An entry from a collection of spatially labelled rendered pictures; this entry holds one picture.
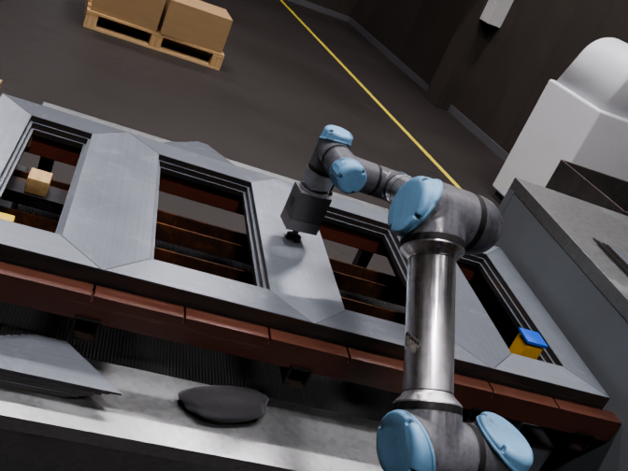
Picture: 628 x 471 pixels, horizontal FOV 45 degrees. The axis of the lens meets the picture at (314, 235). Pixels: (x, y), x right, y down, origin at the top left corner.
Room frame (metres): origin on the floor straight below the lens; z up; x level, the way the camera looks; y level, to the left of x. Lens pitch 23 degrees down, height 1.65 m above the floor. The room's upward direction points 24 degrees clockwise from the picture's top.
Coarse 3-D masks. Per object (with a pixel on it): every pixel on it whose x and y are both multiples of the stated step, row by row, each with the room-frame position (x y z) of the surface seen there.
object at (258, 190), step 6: (252, 186) 1.96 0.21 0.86; (258, 186) 1.98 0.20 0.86; (264, 186) 2.00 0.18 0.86; (252, 192) 1.92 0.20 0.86; (258, 192) 1.94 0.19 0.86; (264, 192) 1.96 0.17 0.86; (270, 192) 1.97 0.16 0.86; (276, 192) 1.99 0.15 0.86; (282, 192) 2.01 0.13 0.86; (270, 198) 1.93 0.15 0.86; (276, 198) 1.95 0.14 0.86; (282, 198) 1.97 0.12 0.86
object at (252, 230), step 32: (32, 128) 1.78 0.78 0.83; (64, 128) 1.81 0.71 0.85; (160, 160) 1.90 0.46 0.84; (0, 192) 1.42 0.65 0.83; (256, 224) 1.76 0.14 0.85; (352, 224) 2.08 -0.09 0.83; (384, 224) 2.12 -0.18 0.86; (0, 256) 1.19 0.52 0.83; (32, 256) 1.21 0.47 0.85; (256, 256) 1.62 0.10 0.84; (480, 256) 2.23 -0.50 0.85; (128, 288) 1.27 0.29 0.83; (160, 288) 1.29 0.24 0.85; (256, 320) 1.36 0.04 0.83; (288, 320) 1.38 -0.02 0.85; (512, 320) 1.94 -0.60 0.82; (384, 352) 1.46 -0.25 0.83; (544, 352) 1.78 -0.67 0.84; (512, 384) 1.57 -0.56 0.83; (544, 384) 1.59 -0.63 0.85
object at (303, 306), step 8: (280, 296) 1.44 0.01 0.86; (288, 296) 1.46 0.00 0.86; (296, 304) 1.44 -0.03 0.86; (304, 304) 1.45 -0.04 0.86; (312, 304) 1.47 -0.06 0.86; (320, 304) 1.48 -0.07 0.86; (304, 312) 1.42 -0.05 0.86; (312, 312) 1.44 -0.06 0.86; (320, 312) 1.45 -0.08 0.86; (328, 312) 1.47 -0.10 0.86; (336, 312) 1.48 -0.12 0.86
